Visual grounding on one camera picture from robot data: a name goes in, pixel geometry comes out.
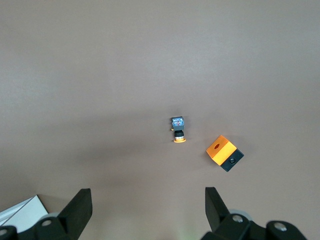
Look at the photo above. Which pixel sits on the yellow head push button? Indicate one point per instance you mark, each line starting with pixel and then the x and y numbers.
pixel 178 126

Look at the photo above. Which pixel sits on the orange black switch box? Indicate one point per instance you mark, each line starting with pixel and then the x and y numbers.
pixel 221 151

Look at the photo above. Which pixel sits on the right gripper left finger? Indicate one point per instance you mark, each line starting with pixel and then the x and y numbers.
pixel 80 210

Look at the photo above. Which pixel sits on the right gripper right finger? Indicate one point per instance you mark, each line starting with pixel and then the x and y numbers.
pixel 215 210

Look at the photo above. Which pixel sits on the white drawer cabinet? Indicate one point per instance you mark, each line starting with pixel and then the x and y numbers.
pixel 22 215

